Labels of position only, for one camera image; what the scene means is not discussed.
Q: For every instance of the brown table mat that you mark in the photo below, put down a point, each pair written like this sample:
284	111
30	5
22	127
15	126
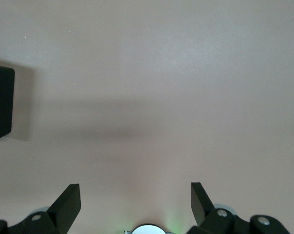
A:
161	97

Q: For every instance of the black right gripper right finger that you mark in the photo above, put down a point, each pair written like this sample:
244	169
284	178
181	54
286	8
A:
205	214

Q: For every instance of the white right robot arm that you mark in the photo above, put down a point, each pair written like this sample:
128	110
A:
147	230

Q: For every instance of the black plastic box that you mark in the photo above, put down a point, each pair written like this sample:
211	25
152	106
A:
1	102

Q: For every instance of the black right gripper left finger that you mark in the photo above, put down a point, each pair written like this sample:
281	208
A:
61	214

